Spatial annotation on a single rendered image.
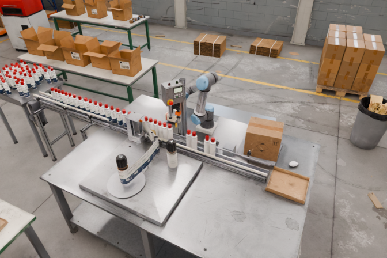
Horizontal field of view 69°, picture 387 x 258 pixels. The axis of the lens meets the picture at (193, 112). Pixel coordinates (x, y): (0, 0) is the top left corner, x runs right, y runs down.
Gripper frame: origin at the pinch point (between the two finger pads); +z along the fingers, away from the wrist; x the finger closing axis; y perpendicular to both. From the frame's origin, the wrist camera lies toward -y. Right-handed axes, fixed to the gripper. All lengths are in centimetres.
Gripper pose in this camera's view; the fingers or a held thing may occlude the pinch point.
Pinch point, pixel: (174, 114)
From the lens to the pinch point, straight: 303.5
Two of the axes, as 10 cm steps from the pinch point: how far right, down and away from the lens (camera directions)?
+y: 9.1, 2.4, -3.3
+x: 4.1, -5.3, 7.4
